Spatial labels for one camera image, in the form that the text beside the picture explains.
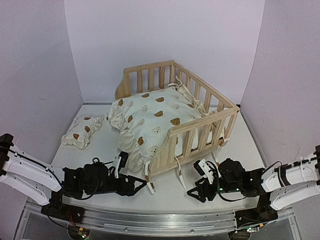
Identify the aluminium front rail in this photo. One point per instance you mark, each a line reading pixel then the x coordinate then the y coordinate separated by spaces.
pixel 203 223

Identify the small bear print pillow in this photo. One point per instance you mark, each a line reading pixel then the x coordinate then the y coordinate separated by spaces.
pixel 82 128

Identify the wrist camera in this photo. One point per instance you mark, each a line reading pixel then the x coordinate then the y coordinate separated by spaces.
pixel 120 162
pixel 206 170

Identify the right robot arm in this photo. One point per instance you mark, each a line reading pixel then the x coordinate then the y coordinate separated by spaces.
pixel 276 186

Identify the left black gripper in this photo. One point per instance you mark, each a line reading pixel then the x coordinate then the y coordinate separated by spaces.
pixel 129 191

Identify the bear print cushion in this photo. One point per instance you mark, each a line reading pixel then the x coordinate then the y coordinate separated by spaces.
pixel 143 121

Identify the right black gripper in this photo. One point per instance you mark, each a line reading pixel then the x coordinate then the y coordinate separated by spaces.
pixel 202 198

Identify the wooden pet bed frame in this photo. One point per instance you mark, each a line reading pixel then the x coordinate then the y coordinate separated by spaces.
pixel 202 135

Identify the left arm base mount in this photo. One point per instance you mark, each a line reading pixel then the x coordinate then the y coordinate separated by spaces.
pixel 62 211

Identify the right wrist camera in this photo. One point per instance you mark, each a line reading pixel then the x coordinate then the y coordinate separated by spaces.
pixel 206 170

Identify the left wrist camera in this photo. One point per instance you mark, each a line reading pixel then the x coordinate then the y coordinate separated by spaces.
pixel 120 162

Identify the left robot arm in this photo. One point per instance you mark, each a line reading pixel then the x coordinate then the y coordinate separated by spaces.
pixel 40 181

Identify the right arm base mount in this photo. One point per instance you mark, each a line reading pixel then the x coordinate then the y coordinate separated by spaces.
pixel 252 218

